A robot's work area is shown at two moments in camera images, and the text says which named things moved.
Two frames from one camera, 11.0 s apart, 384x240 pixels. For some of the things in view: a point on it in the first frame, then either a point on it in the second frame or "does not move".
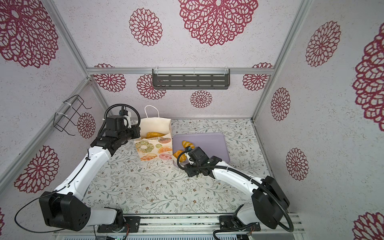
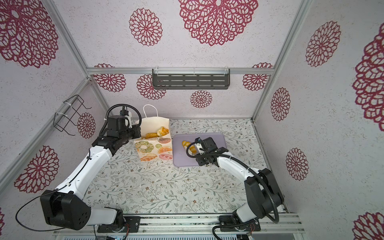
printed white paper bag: [155, 149] does not move
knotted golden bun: [182, 157] to [162, 131]
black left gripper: [136, 130] does not move
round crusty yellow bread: [149, 135] does not move
